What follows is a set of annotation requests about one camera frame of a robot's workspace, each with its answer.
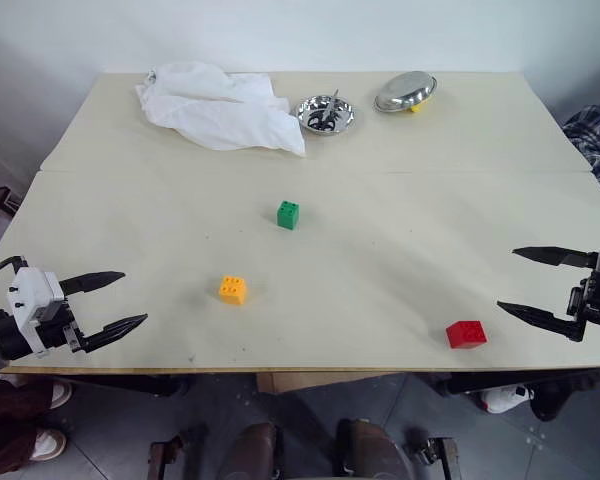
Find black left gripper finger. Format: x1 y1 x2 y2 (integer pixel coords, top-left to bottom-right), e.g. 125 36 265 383
59 271 127 298
81 313 149 354

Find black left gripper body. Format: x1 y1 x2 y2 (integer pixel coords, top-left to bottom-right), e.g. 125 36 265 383
32 298 89 358

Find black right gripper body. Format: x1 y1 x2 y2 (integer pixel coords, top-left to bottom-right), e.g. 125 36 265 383
566 268 600 327

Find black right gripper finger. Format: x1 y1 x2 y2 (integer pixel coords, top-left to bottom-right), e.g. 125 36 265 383
511 245 600 270
496 300 588 344

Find red toy block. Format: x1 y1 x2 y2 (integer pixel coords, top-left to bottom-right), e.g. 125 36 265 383
445 319 490 350

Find black shoe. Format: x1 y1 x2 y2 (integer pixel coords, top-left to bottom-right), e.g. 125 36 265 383
528 379 584 423

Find white red sneaker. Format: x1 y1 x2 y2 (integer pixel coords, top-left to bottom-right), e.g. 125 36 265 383
479 383 537 415

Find person's brown trousers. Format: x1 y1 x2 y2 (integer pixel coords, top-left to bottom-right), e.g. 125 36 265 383
0 374 49 477

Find yellow toy block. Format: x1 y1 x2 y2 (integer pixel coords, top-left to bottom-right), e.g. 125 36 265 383
217 275 248 306

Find person in plaid shirt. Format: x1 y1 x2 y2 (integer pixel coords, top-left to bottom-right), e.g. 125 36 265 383
561 85 600 211

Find brown rounded shape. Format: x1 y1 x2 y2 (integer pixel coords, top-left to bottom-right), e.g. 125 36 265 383
218 421 284 480
335 418 414 480

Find green toy block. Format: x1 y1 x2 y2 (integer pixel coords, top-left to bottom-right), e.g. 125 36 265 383
276 199 302 232

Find crumpled white cloth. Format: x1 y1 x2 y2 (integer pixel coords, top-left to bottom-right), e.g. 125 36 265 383
134 60 308 160

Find cardboard box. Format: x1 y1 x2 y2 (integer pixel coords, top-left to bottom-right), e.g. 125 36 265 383
256 371 399 395

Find upturned steel bowl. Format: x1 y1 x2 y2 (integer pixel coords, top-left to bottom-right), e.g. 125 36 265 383
372 70 439 115

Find steel bowl holding scissors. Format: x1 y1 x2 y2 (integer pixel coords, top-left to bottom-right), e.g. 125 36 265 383
295 94 358 137

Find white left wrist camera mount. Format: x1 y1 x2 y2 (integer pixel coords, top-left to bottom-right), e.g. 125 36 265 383
6 266 67 359

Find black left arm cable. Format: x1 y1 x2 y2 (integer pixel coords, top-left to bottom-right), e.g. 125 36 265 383
0 255 27 287

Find dark metal bracket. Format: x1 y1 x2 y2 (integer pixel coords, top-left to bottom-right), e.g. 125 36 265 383
404 436 460 480
148 423 209 480

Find black-handled scissors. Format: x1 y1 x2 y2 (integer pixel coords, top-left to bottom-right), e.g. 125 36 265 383
307 88 342 132

